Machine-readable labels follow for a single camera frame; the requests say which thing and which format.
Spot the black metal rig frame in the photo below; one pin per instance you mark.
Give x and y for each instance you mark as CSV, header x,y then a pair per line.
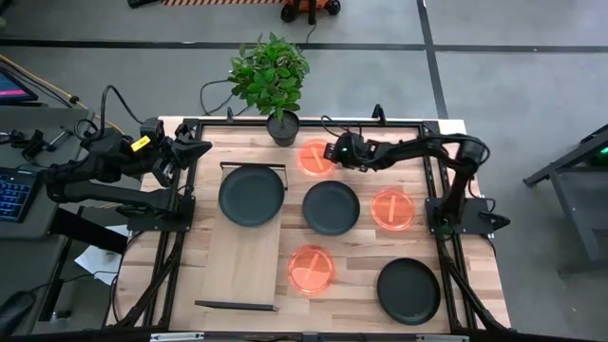
x,y
430,166

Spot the white paper sheet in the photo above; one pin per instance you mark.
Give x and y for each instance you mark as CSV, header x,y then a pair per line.
x,y
102,259

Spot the black plant pot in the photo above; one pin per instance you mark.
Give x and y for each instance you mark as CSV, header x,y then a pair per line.
x,y
283,130

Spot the grey side desk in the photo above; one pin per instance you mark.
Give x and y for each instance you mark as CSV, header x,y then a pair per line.
x,y
28,256

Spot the orange translucent round plate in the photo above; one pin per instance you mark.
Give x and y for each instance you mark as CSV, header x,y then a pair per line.
x,y
311,270
393,209
311,159

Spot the black backlit keyboard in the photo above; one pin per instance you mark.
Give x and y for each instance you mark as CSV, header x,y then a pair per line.
x,y
14,195

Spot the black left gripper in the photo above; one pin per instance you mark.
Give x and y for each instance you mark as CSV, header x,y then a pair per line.
x,y
164,161

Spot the black round plate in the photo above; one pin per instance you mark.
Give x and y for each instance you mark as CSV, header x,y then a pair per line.
x,y
331,208
408,291
251,195

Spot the hazard striped strip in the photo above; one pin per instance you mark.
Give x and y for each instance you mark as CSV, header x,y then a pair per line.
x,y
218,2

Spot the computer monitor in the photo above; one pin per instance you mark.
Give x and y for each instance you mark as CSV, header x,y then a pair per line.
x,y
12,88

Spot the orange and black cart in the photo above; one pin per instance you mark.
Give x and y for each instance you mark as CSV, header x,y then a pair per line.
x,y
309,7

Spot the black tools on desk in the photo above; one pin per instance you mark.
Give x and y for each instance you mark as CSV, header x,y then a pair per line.
x,y
33,142

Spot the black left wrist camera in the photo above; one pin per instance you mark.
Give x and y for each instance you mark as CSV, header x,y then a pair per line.
x,y
152,129

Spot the green leafy plant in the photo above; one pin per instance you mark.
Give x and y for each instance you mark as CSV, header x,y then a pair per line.
x,y
268,76

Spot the black table clamp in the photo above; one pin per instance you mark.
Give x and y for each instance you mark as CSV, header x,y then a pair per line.
x,y
378,114
230,115

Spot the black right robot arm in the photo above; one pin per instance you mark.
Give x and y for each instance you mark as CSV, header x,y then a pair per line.
x,y
456,190

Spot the yellow tag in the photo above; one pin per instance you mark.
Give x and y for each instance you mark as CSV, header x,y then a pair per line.
x,y
140,143

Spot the black metal stand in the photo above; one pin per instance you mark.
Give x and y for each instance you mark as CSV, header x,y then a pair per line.
x,y
575,190

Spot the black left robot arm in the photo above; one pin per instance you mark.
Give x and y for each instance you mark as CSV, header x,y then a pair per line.
x,y
95,191

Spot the black computer mouse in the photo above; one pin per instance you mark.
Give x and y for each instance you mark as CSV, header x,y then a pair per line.
x,y
14,311

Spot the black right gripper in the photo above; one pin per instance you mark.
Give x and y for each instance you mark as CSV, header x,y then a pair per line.
x,y
358,154

